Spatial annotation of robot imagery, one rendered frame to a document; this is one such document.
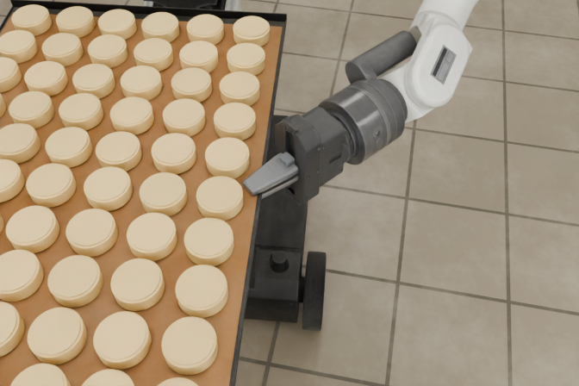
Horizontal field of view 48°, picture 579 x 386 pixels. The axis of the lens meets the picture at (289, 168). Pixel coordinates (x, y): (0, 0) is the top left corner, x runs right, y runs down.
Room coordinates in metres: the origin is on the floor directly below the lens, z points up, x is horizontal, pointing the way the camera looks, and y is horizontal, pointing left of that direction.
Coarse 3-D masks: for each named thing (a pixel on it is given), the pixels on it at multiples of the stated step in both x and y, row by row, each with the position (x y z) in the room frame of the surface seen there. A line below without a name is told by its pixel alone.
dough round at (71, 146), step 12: (60, 132) 0.51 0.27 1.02; (72, 132) 0.51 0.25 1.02; (84, 132) 0.51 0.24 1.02; (48, 144) 0.50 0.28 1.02; (60, 144) 0.50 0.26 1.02; (72, 144) 0.50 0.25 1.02; (84, 144) 0.50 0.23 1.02; (48, 156) 0.49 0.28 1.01; (60, 156) 0.48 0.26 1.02; (72, 156) 0.48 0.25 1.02; (84, 156) 0.49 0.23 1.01
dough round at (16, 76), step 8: (0, 64) 0.63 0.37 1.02; (8, 64) 0.63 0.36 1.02; (16, 64) 0.64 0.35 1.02; (0, 72) 0.62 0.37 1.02; (8, 72) 0.62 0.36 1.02; (16, 72) 0.62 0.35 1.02; (0, 80) 0.60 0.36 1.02; (8, 80) 0.61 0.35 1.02; (16, 80) 0.62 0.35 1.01; (0, 88) 0.60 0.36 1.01; (8, 88) 0.60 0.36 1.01
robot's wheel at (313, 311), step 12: (312, 252) 0.89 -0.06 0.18; (324, 252) 0.90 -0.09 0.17; (312, 264) 0.85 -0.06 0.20; (324, 264) 0.85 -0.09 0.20; (312, 276) 0.81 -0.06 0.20; (324, 276) 0.81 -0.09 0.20; (312, 288) 0.78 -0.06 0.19; (324, 288) 0.79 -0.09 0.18; (312, 300) 0.76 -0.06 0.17; (312, 312) 0.74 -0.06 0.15; (312, 324) 0.73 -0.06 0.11
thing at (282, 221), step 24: (264, 216) 1.01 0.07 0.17; (288, 216) 1.01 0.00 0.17; (264, 240) 0.93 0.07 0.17; (288, 240) 0.93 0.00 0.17; (264, 264) 0.84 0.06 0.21; (288, 264) 0.83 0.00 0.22; (264, 288) 0.78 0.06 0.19; (288, 288) 0.78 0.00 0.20; (264, 312) 0.76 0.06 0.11; (288, 312) 0.76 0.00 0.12
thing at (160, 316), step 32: (96, 32) 0.72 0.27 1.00; (224, 32) 0.72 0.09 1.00; (32, 64) 0.66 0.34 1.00; (128, 64) 0.66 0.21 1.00; (224, 64) 0.66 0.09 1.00; (64, 96) 0.59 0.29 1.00; (160, 96) 0.59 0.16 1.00; (0, 128) 0.54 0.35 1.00; (96, 128) 0.54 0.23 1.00; (160, 128) 0.54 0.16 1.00; (256, 128) 0.54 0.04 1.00; (32, 160) 0.49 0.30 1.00; (96, 160) 0.49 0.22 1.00; (256, 160) 0.49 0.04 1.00; (192, 192) 0.44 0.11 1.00; (64, 224) 0.40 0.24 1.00; (128, 224) 0.40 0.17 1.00; (64, 256) 0.36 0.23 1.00; (96, 256) 0.36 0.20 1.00; (128, 256) 0.36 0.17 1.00; (32, 320) 0.29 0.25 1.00; (96, 320) 0.29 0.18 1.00; (160, 320) 0.29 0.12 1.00; (224, 320) 0.29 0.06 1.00; (32, 352) 0.25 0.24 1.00; (160, 352) 0.25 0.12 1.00; (224, 352) 0.25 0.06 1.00; (0, 384) 0.22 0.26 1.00; (224, 384) 0.22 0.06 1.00
